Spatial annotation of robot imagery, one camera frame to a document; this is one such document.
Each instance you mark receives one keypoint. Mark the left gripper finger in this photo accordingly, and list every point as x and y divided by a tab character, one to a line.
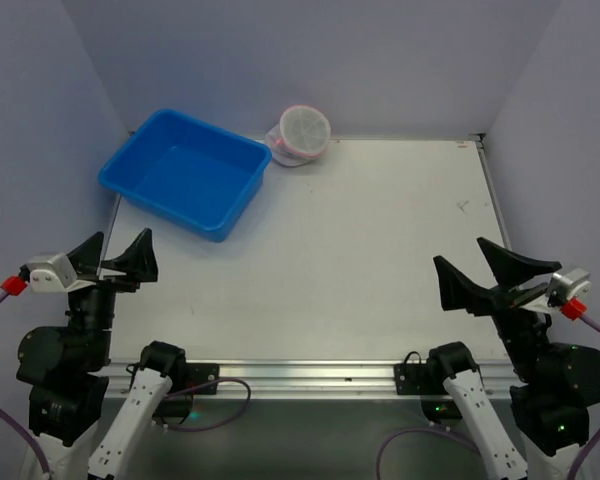
85	258
138	262

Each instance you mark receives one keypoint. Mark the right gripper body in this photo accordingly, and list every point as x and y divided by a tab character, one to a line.
503	296

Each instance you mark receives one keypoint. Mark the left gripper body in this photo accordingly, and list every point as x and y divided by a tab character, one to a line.
112	281

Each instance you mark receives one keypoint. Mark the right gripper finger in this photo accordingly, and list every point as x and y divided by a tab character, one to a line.
511	269
458	292

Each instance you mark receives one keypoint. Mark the white mesh laundry bag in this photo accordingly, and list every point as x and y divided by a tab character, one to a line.
301	136

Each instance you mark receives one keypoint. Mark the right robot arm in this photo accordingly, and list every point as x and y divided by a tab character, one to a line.
559	381

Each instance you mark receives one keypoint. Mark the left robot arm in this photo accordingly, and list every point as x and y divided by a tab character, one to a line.
63	363

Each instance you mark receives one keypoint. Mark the blue plastic bin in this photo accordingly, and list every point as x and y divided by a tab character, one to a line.
196	175

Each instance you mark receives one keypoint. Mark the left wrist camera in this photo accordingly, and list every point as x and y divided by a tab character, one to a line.
46	273

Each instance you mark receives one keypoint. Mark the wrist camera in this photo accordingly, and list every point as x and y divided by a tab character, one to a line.
568	290
46	273

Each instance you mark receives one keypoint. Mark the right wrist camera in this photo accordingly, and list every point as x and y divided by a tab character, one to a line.
568	290

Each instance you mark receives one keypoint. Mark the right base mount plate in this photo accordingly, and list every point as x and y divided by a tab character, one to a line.
411	376

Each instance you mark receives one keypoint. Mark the base mount plate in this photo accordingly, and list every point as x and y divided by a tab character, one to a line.
411	376
202	373

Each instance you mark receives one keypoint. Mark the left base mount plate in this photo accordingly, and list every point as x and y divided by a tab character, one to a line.
202	373

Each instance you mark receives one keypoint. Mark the aluminium rail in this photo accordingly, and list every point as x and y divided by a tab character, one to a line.
315	380

